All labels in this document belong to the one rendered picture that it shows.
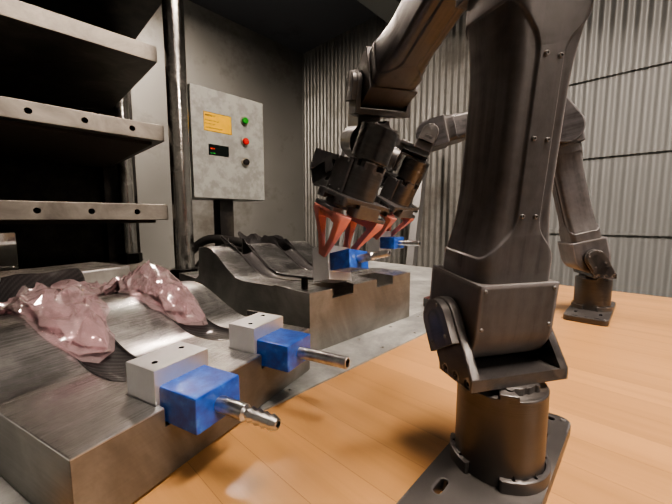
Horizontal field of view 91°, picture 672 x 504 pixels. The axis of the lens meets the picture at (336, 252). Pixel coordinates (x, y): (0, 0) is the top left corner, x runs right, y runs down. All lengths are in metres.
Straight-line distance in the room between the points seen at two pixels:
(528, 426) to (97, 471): 0.28
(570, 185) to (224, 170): 1.10
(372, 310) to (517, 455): 0.35
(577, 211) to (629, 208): 1.68
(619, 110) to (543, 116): 2.31
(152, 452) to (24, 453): 0.08
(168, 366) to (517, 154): 0.29
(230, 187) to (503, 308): 1.22
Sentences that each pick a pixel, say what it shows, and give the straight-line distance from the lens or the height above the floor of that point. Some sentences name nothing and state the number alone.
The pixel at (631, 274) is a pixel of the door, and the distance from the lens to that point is 2.52.
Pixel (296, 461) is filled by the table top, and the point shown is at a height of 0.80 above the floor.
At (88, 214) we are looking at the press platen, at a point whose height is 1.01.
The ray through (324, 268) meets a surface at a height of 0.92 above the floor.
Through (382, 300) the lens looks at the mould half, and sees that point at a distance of 0.60.
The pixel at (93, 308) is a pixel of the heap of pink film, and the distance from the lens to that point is 0.44.
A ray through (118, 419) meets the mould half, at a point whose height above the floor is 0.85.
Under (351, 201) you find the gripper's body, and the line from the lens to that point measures 0.46.
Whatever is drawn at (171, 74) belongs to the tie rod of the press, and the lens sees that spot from 1.24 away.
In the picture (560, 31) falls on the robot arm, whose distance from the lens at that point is 0.28.
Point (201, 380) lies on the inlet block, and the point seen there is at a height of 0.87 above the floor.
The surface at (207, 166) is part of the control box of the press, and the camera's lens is 1.35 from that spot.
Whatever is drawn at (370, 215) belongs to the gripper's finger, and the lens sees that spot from 0.49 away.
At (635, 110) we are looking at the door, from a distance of 2.57.
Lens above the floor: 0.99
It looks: 6 degrees down
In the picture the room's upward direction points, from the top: straight up
